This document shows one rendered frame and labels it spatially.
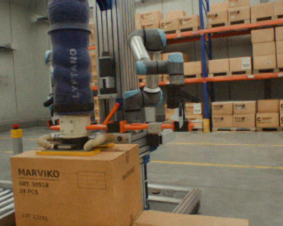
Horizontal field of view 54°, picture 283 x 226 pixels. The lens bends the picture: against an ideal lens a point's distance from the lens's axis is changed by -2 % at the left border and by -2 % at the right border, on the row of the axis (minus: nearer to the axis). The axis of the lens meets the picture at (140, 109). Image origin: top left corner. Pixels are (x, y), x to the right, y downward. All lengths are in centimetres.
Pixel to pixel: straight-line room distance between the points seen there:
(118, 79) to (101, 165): 95
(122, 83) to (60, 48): 73
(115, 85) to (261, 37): 663
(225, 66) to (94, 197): 734
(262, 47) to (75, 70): 723
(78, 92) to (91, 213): 61
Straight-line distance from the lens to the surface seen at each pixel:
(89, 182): 141
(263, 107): 881
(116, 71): 216
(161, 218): 167
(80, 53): 154
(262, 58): 835
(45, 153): 157
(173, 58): 138
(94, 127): 153
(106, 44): 223
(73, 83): 151
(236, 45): 978
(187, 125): 137
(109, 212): 142
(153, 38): 179
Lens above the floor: 124
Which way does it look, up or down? 3 degrees down
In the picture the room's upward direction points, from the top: 3 degrees counter-clockwise
